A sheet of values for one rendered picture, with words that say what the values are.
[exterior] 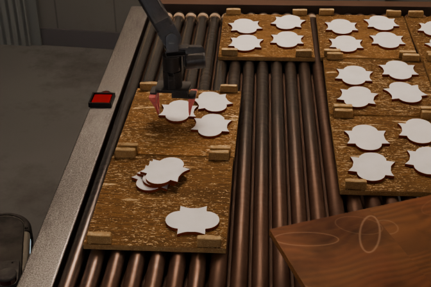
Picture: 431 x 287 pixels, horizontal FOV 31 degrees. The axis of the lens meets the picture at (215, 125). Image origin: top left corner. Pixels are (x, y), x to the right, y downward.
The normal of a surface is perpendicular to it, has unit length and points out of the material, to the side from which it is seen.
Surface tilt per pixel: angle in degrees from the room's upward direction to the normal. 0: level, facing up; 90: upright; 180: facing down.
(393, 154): 0
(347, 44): 0
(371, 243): 0
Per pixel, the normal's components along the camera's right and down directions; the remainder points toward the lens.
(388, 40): -0.01, -0.86
